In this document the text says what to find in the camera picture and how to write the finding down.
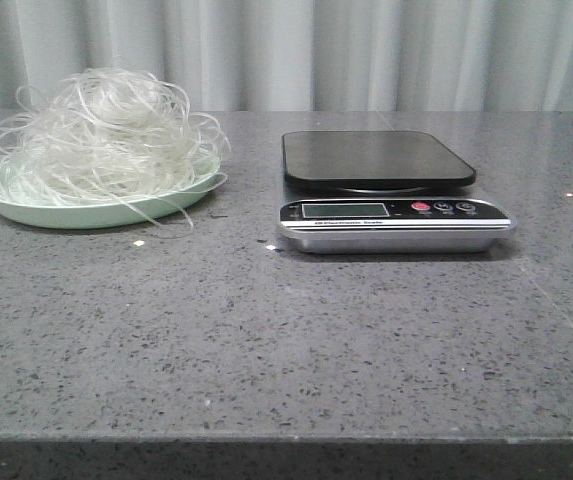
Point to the light green round plate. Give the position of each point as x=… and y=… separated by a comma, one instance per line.
x=16, y=205

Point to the white pleated curtain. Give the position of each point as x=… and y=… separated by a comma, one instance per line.
x=306, y=55

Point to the white vermicelli noodle bundle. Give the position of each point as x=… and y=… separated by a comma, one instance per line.
x=110, y=134

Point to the black silver kitchen scale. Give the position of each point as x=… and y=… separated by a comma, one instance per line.
x=360, y=192

